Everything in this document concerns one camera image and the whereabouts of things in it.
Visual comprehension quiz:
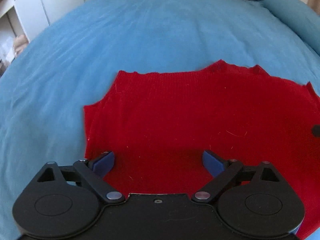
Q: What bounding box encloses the red knit garment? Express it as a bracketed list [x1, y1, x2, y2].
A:
[84, 61, 319, 238]

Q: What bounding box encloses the rolled blue duvet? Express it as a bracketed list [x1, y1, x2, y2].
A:
[261, 0, 319, 55]

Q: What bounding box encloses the blue bed sheet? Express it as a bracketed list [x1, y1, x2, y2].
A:
[1, 0, 319, 239]

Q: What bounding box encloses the white shelf unit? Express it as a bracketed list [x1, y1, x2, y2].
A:
[1, 0, 49, 72]

